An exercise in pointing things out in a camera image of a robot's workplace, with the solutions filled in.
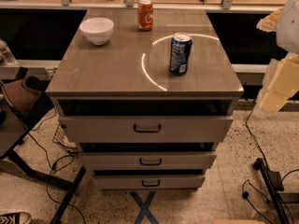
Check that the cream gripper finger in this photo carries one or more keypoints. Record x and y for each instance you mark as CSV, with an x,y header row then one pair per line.
x,y
280,83
270,22

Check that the blue pepsi can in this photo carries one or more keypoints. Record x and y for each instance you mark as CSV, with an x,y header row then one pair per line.
x,y
181,45

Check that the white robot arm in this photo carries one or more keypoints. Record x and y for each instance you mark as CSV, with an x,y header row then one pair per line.
x,y
288,28

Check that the orange-red coke can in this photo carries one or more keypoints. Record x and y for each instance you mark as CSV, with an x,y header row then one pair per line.
x,y
145,15

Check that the top grey drawer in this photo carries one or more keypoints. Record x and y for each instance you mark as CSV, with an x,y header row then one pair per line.
x,y
145,129

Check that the grey drawer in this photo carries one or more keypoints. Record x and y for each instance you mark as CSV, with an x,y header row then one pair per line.
x,y
147,160
145,129
149,181

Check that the black stand leg right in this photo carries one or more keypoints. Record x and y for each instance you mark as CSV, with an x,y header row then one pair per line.
x,y
278,196

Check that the grey drawer cabinet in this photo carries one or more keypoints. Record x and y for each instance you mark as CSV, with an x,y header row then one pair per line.
x,y
129,76

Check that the white ceramic bowl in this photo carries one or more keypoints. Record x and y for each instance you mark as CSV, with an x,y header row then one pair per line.
x,y
97,30

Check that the bottom grey drawer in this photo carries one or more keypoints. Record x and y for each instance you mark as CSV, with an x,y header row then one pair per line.
x,y
149,181

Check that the middle grey drawer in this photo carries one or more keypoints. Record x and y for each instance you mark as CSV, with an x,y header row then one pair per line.
x,y
147,160

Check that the black table leg left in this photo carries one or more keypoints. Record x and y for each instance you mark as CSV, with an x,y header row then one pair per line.
x,y
24,189

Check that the clear plastic water bottle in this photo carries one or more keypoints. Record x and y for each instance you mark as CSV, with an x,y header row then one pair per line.
x,y
6,53

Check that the black and white sneaker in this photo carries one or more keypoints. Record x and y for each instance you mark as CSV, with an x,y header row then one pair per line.
x,y
16,218

